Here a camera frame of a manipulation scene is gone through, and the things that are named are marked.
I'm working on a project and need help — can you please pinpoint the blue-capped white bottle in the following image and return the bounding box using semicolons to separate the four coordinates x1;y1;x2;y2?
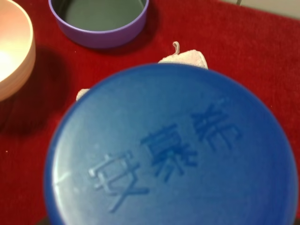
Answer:
44;64;298;225

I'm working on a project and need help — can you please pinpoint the purple frying pan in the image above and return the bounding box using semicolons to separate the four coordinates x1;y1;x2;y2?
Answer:
48;0;149;49

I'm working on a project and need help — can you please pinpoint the red velvet tablecloth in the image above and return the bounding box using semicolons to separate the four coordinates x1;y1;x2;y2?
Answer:
0;0;300;225

